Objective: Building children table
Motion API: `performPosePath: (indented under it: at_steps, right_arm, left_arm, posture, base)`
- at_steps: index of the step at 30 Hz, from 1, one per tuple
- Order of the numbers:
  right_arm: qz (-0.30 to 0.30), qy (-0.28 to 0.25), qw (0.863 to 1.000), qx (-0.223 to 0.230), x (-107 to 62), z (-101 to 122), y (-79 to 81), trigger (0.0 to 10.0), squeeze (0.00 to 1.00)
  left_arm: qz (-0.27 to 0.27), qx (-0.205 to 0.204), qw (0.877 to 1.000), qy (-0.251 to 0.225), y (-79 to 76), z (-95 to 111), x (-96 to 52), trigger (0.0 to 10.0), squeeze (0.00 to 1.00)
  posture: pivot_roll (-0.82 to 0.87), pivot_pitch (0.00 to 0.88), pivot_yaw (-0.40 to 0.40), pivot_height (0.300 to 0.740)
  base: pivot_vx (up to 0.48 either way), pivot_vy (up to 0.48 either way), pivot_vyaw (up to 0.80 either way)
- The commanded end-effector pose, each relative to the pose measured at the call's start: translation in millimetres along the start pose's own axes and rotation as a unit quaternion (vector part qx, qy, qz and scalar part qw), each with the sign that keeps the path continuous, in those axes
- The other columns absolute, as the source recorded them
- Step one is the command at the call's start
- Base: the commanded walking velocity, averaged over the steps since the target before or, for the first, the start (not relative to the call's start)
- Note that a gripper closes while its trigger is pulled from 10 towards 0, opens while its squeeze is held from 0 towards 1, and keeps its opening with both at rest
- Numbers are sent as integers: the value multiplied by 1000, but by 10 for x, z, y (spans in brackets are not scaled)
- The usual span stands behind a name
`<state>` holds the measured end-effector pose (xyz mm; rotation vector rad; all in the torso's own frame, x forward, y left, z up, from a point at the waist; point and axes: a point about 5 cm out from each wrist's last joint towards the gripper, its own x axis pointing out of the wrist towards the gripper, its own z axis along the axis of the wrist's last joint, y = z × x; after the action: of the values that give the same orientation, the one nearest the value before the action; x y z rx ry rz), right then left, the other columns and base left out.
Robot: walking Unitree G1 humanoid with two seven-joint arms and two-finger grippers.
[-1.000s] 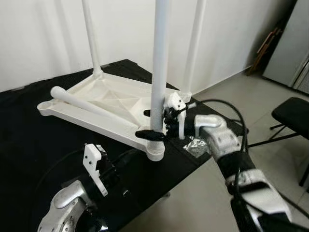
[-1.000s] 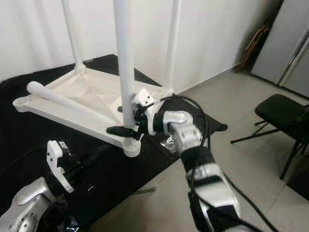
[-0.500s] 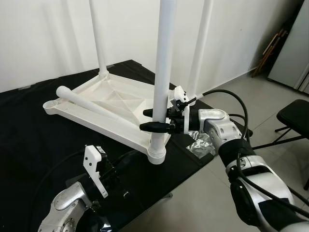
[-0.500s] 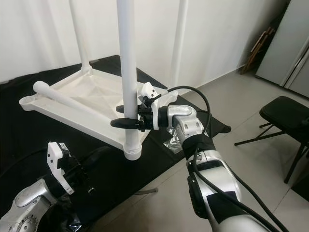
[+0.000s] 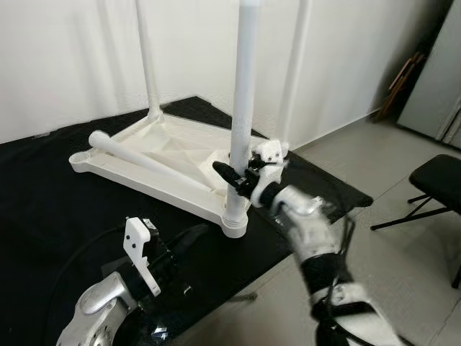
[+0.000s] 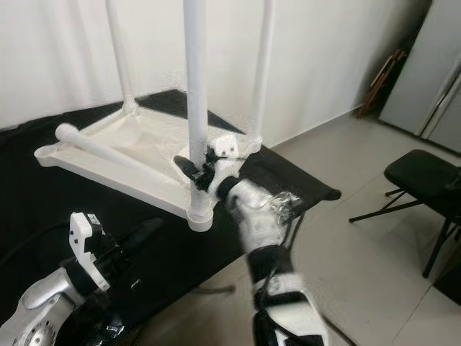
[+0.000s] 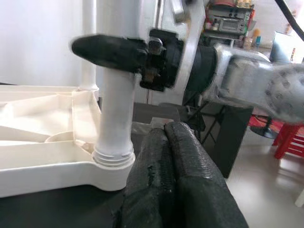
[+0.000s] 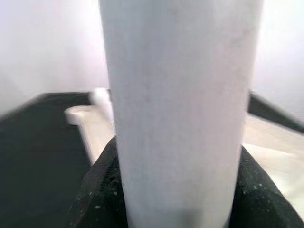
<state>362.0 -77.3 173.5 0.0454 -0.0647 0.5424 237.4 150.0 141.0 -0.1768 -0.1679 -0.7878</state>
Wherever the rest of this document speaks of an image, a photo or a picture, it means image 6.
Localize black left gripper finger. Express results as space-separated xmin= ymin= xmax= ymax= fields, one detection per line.
xmin=126 ymin=218 xmax=166 ymax=264
xmin=115 ymin=228 xmax=148 ymax=262

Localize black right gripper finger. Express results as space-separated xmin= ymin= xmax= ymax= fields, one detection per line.
xmin=173 ymin=155 xmax=211 ymax=186

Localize white plastic table top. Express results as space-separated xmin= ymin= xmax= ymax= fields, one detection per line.
xmin=35 ymin=101 xmax=262 ymax=231

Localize black tablecloth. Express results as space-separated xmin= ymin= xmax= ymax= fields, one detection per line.
xmin=0 ymin=90 xmax=341 ymax=346

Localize black folding chair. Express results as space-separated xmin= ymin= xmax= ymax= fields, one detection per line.
xmin=349 ymin=149 xmax=461 ymax=278

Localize grey door panel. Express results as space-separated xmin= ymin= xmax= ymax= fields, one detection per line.
xmin=378 ymin=0 xmax=461 ymax=156

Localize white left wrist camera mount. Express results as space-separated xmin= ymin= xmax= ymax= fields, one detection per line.
xmin=68 ymin=211 xmax=112 ymax=293

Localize brown folded wooden frame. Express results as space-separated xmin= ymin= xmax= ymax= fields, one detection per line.
xmin=357 ymin=49 xmax=408 ymax=120

